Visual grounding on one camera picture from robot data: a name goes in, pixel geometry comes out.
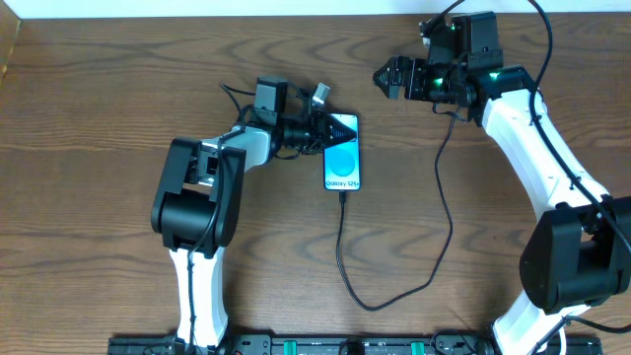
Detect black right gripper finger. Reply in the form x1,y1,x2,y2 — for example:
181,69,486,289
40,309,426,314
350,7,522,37
373,55,409,79
373,73,404,100

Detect blue screen Galaxy smartphone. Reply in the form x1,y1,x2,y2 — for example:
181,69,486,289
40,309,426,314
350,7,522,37
323,113,361,191

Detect black USB charging cable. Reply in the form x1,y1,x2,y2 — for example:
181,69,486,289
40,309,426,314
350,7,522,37
334,110,462,313

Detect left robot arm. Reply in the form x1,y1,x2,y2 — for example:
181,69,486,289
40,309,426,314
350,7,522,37
151,76,361,354

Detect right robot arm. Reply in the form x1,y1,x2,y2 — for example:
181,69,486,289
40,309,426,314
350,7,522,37
373,11,630,354

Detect black left camera cable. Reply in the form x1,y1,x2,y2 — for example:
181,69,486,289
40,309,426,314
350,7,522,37
184,82,257,354

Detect black camera cable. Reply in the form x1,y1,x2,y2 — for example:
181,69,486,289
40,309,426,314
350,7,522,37
184,82,257,354
428,0,631,355

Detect black right camera cable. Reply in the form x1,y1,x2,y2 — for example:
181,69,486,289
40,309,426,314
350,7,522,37
428,0,631,355

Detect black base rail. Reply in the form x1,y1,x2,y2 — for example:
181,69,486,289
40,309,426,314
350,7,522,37
106,332,603,355

